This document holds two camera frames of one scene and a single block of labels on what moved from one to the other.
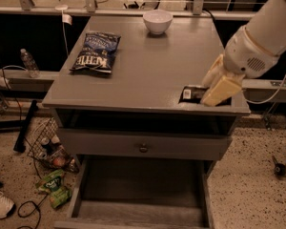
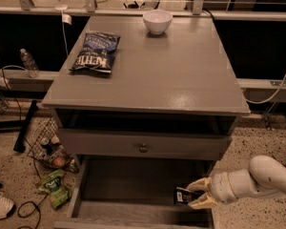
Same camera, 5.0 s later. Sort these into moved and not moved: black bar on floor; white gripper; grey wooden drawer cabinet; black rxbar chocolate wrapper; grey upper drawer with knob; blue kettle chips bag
Moved: white gripper; black rxbar chocolate wrapper
Not moved: black bar on floor; blue kettle chips bag; grey upper drawer with knob; grey wooden drawer cabinet
